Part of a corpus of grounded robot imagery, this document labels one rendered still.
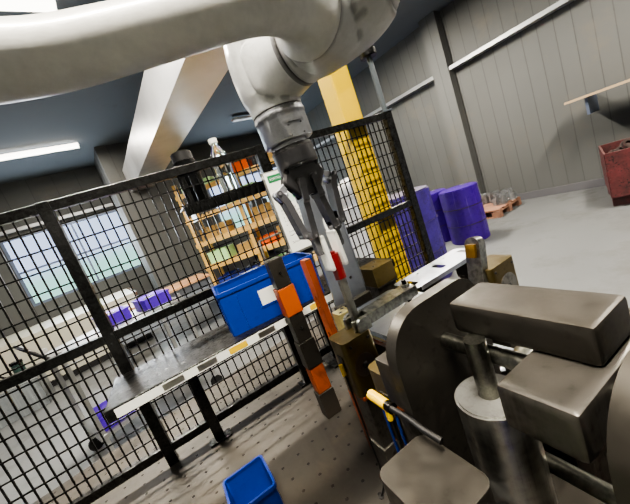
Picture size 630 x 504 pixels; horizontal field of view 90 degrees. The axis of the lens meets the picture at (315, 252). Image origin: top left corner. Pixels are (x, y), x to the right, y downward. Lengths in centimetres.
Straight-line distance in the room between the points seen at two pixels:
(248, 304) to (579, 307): 77
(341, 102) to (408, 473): 129
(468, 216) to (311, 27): 427
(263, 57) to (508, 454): 55
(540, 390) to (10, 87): 46
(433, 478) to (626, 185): 479
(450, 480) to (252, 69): 55
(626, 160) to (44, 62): 490
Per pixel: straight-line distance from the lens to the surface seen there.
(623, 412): 22
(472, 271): 78
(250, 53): 57
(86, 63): 39
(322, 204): 58
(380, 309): 65
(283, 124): 55
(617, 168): 495
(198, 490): 109
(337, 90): 143
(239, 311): 92
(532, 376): 27
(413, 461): 34
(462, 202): 458
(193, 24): 39
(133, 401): 91
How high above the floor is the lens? 132
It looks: 10 degrees down
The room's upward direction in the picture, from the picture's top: 20 degrees counter-clockwise
